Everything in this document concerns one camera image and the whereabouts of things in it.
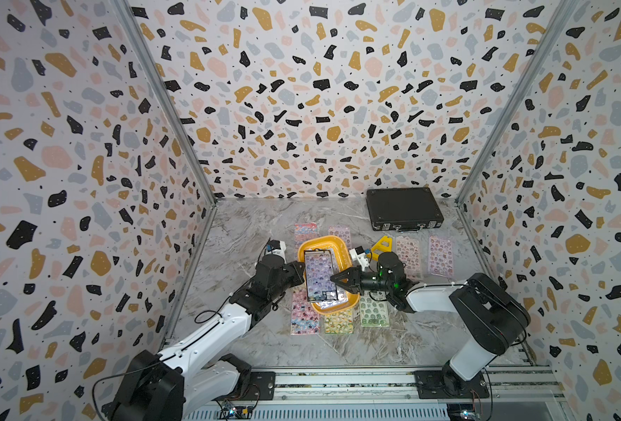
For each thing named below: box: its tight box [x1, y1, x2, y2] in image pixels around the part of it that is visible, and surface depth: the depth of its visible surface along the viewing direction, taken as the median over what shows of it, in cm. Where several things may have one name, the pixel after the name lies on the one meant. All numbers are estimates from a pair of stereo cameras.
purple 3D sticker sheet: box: [328, 225, 352, 251], surface depth 112 cm
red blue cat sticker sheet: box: [294, 222, 319, 250], surface depth 114 cm
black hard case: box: [365, 186, 444, 232], surface depth 112 cm
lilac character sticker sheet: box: [428, 235, 454, 278], surface depth 105 cm
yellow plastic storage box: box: [297, 235, 353, 274], surface depth 91 cm
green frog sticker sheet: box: [360, 290, 390, 328], surface depth 89 cm
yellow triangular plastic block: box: [371, 235, 393, 262], surface depth 108 cm
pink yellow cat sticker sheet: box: [290, 287, 321, 336], surface depth 89 cm
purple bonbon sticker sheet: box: [303, 249, 339, 302], surface depth 85 cm
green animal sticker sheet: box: [324, 306, 355, 335], surface depth 87 cm
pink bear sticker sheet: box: [396, 235, 422, 281], surface depth 105 cm
